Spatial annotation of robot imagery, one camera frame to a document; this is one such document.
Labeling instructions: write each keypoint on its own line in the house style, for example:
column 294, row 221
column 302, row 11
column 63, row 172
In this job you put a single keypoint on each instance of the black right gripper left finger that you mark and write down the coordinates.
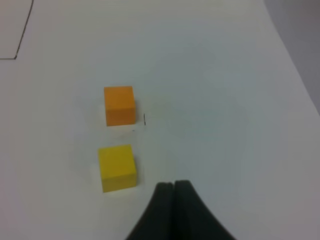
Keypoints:
column 156, row 221

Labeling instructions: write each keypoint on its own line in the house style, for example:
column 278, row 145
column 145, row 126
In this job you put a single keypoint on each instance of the orange block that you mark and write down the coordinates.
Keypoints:
column 120, row 106

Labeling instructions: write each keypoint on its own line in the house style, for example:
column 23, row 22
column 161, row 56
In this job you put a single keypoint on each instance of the white template paper sheet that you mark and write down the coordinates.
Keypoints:
column 14, row 17

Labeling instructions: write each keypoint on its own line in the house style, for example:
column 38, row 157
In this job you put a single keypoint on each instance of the yellow block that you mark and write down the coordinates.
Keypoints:
column 117, row 168

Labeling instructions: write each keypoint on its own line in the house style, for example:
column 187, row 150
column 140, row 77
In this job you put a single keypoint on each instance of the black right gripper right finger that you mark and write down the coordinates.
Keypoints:
column 192, row 220

